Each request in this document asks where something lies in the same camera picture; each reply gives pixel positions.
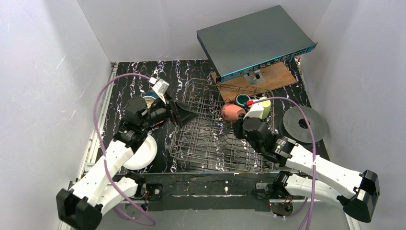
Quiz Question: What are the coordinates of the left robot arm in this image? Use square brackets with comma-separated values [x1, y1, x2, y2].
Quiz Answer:
[56, 97, 198, 230]

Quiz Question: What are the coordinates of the patterned white bowl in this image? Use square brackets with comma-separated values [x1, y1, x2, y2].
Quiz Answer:
[143, 95, 158, 108]

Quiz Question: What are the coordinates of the grey wire dish rack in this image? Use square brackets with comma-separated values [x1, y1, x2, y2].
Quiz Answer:
[169, 79, 279, 173]

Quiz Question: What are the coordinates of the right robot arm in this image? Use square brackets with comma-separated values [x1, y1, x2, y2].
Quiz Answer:
[232, 118, 380, 223]

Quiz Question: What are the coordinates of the grey filament spool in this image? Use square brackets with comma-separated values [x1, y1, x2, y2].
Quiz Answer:
[279, 106, 328, 146]

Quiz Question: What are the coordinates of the white plate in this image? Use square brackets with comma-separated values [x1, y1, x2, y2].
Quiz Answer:
[123, 134, 158, 170]

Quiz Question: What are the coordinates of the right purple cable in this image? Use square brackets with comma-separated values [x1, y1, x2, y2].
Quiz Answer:
[252, 96, 318, 230]

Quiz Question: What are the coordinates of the dark green mug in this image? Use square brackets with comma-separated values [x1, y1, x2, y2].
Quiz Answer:
[234, 93, 251, 107]

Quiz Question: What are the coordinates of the metal switch stand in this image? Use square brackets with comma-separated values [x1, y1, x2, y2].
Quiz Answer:
[244, 70, 266, 86]

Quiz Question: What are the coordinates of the grey network switch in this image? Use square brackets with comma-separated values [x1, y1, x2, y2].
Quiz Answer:
[196, 5, 317, 82]

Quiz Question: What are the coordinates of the pink mug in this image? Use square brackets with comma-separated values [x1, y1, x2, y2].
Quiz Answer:
[221, 103, 246, 122]

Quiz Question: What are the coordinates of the wooden board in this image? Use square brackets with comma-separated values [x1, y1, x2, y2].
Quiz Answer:
[216, 62, 297, 103]

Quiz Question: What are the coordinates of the light green mug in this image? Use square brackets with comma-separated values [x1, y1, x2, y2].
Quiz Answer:
[260, 100, 271, 120]

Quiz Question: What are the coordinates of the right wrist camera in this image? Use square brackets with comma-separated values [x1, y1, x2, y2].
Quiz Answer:
[244, 99, 264, 120]

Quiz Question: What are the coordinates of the aluminium frame rail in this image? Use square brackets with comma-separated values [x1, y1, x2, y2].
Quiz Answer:
[58, 62, 118, 230]

